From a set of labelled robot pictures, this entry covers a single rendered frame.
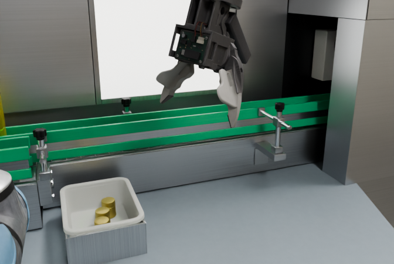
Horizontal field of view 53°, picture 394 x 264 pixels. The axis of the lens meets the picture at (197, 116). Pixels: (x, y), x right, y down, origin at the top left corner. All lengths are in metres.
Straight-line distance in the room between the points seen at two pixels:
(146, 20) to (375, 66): 0.68
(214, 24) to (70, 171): 0.65
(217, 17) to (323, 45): 0.90
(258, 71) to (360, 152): 0.44
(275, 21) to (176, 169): 0.63
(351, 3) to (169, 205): 0.75
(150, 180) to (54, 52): 0.46
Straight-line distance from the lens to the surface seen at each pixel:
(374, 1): 1.20
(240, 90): 0.64
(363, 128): 1.27
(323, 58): 1.51
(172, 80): 0.70
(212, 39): 0.60
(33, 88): 1.24
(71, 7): 1.21
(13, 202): 0.70
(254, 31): 1.42
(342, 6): 1.25
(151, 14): 1.25
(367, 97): 1.25
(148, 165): 1.16
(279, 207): 1.14
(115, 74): 1.25
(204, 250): 0.96
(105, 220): 0.96
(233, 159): 1.25
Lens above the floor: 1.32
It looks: 18 degrees down
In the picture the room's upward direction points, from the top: straight up
